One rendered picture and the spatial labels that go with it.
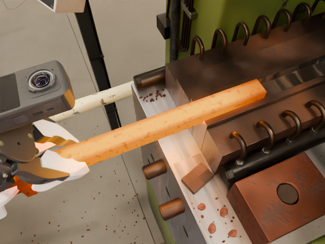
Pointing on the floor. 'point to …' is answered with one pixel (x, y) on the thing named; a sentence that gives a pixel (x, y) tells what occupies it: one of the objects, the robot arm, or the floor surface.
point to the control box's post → (89, 43)
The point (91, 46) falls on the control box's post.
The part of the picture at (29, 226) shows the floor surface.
